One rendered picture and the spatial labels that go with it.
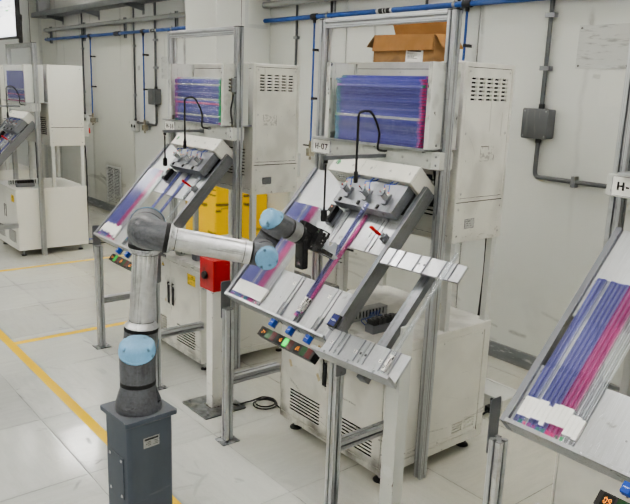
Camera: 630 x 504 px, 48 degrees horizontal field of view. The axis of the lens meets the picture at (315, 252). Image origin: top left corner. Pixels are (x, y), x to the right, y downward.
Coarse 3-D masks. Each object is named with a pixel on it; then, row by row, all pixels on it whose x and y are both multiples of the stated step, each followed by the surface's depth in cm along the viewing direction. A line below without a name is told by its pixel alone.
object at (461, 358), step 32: (384, 288) 358; (480, 320) 313; (288, 352) 328; (416, 352) 286; (448, 352) 300; (480, 352) 315; (288, 384) 331; (320, 384) 312; (352, 384) 294; (416, 384) 290; (448, 384) 304; (480, 384) 319; (288, 416) 335; (320, 416) 315; (352, 416) 297; (416, 416) 295; (448, 416) 309; (480, 416) 325; (352, 448) 299
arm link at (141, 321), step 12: (132, 216) 228; (132, 252) 234; (144, 252) 231; (156, 252) 233; (132, 264) 235; (144, 264) 233; (156, 264) 236; (132, 276) 235; (144, 276) 234; (156, 276) 237; (132, 288) 236; (144, 288) 235; (132, 300) 236; (144, 300) 236; (132, 312) 237; (144, 312) 237; (132, 324) 237; (144, 324) 237; (156, 324) 242; (156, 336) 241; (156, 348) 239
